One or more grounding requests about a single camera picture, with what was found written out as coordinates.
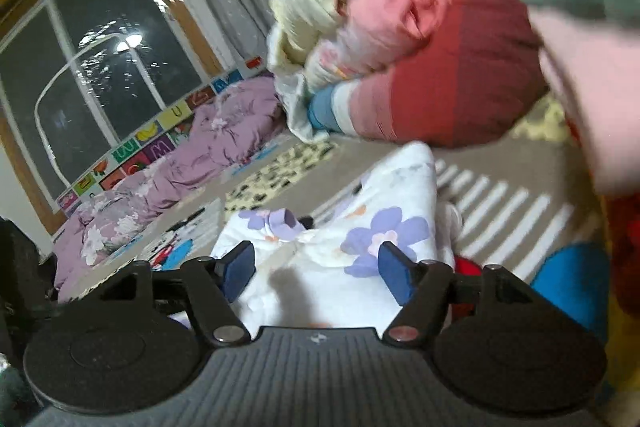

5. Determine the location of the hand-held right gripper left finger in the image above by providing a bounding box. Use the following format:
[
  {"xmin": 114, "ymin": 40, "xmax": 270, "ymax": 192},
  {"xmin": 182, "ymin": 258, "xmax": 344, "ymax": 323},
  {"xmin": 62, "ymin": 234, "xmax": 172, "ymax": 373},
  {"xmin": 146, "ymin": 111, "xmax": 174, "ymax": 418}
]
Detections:
[{"xmin": 96, "ymin": 241, "xmax": 258, "ymax": 349}]

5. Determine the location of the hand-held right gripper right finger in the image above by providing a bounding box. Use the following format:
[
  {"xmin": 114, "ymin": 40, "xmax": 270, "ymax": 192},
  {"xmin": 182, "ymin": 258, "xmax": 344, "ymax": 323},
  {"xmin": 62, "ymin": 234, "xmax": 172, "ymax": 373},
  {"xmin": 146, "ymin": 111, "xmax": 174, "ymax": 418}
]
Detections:
[{"xmin": 377, "ymin": 241, "xmax": 539, "ymax": 349}]

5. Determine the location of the white floral pajama garment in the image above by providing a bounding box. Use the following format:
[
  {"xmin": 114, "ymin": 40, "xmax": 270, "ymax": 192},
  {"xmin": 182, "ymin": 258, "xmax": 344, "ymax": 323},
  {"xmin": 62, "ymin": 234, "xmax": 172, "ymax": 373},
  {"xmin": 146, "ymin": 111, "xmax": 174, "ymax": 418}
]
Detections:
[{"xmin": 169, "ymin": 141, "xmax": 464, "ymax": 331}]

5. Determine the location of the red yellow clothes pile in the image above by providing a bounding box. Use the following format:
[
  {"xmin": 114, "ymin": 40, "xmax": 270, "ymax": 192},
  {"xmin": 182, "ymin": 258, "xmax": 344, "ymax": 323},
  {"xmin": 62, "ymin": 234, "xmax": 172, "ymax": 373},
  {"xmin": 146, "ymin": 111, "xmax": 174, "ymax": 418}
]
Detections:
[{"xmin": 496, "ymin": 0, "xmax": 640, "ymax": 408}]

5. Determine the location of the purple floral quilt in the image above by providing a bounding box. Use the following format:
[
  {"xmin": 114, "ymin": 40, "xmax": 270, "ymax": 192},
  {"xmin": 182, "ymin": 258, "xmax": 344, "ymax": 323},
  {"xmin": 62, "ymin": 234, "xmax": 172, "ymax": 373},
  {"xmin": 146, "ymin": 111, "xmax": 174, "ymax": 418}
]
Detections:
[{"xmin": 51, "ymin": 76, "xmax": 284, "ymax": 291}]

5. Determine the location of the cartoon mouse printed blanket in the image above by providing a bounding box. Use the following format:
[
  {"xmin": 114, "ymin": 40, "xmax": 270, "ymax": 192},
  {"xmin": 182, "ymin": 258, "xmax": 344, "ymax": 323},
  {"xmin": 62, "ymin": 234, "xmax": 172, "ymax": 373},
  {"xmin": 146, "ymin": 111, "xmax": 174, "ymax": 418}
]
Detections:
[{"xmin": 50, "ymin": 96, "xmax": 640, "ymax": 358}]

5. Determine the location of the colourful alphabet foam panel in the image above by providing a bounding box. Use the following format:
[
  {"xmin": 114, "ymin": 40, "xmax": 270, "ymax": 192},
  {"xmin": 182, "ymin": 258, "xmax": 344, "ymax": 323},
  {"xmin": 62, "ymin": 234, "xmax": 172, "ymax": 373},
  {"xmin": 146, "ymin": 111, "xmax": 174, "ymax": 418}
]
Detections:
[{"xmin": 56, "ymin": 53, "xmax": 267, "ymax": 216}]

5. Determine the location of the white crumpled cloth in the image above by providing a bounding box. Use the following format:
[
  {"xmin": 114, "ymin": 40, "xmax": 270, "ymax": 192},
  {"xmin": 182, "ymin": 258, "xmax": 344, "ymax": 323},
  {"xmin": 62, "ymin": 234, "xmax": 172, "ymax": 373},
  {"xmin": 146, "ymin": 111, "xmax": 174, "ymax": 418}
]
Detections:
[{"xmin": 266, "ymin": 0, "xmax": 332, "ymax": 144}]

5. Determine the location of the wooden framed window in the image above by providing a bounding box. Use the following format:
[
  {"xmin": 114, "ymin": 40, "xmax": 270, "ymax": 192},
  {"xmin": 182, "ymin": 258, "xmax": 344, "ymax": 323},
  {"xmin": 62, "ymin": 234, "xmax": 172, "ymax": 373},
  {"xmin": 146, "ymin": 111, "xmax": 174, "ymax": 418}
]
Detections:
[{"xmin": 0, "ymin": 0, "xmax": 227, "ymax": 234}]

